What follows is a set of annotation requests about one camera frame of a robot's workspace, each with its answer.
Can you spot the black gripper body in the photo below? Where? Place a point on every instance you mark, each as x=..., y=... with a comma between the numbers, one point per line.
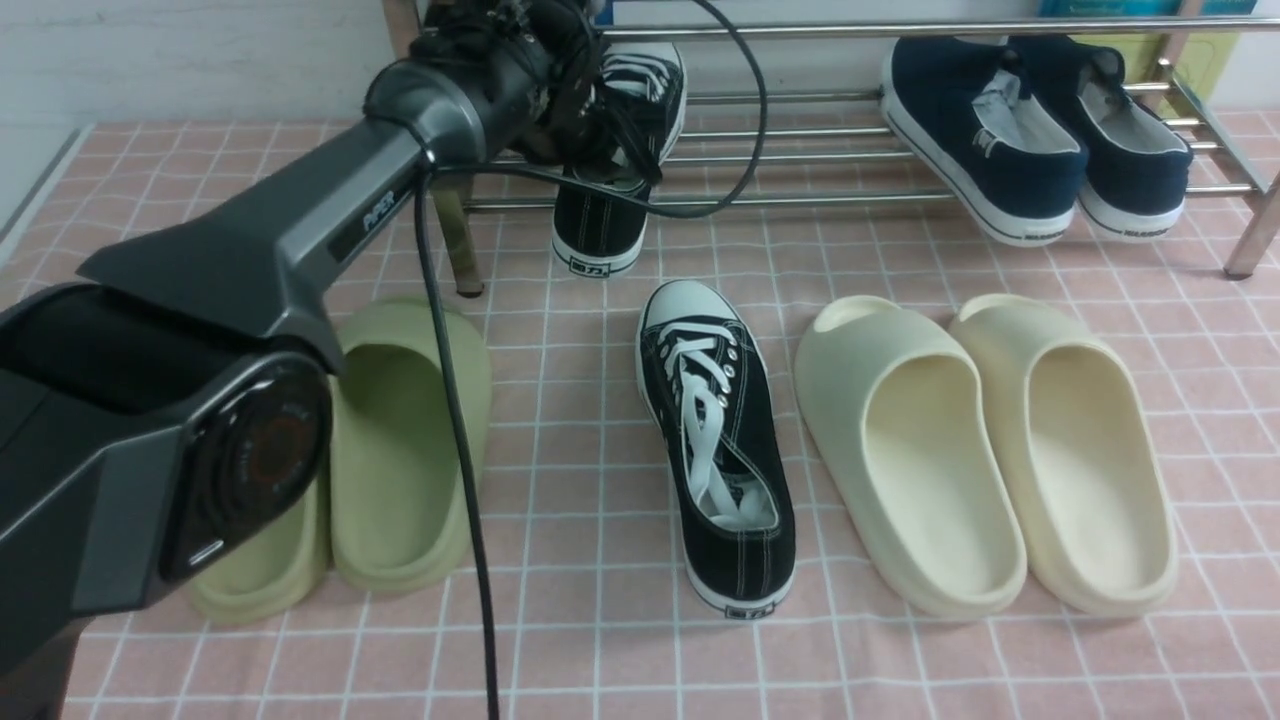
x=534, y=72

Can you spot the black canvas sneaker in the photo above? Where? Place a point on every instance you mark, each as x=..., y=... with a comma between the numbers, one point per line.
x=705, y=384
x=638, y=111

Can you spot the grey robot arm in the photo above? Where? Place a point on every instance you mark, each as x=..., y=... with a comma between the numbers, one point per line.
x=173, y=401

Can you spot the yellow-green box behind rack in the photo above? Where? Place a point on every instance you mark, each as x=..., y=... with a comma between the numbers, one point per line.
x=1201, y=58

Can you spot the steel shoe rack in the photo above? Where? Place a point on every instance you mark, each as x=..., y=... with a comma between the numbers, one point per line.
x=454, y=203

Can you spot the left navy sneaker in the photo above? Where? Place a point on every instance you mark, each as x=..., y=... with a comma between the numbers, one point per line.
x=969, y=111

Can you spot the navy sneaker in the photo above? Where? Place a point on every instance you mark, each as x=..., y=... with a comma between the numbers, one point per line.
x=969, y=111
x=1137, y=173

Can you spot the right green slipper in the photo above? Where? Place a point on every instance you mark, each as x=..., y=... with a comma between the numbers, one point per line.
x=399, y=511

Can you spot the green slipper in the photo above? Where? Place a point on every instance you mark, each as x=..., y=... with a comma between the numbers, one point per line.
x=399, y=511
x=272, y=571

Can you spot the left cream slipper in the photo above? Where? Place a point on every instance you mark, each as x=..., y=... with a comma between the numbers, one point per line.
x=894, y=406

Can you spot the cream slipper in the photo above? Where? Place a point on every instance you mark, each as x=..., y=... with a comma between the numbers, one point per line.
x=1072, y=444
x=894, y=406

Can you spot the left green slipper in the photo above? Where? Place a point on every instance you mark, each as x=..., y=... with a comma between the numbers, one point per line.
x=272, y=571

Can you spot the right navy sneaker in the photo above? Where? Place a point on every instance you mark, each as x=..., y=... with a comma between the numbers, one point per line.
x=1137, y=173

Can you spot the right cream slipper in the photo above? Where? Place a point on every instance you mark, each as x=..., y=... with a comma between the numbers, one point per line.
x=1072, y=444

